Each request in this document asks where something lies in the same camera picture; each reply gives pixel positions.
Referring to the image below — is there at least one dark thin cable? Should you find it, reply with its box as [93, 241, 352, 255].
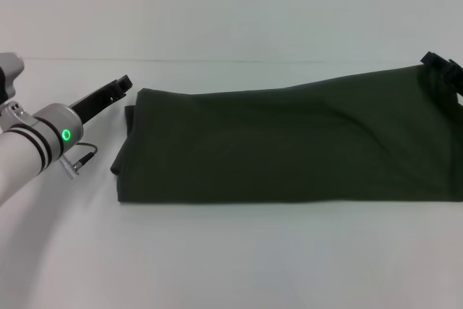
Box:
[59, 142, 100, 180]

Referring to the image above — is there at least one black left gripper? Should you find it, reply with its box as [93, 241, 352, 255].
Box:
[68, 74, 132, 126]

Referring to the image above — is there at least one dark green shirt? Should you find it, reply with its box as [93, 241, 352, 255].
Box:
[109, 64, 463, 203]

